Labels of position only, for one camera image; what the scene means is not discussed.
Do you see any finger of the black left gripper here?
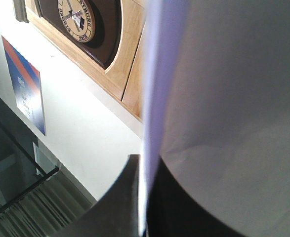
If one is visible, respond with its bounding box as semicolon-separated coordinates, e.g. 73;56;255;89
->
147;159;236;237
53;155;139;237

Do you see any white paper sheet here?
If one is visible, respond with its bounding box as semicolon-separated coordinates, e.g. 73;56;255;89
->
138;0;290;237

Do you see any red blue wall poster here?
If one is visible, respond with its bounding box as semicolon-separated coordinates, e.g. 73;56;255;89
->
2;37;46;135

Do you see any round wall clock plaque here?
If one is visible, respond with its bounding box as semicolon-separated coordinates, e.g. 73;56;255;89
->
39;0;122;69

